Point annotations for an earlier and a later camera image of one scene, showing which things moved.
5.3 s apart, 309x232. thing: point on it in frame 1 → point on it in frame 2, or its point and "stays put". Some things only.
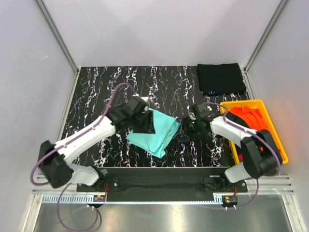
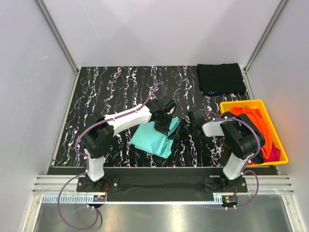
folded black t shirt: x=220 y=79 stays put
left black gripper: x=148 y=127 → x=165 y=129
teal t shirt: x=165 y=127 stays put
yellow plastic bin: x=225 y=107 stays put
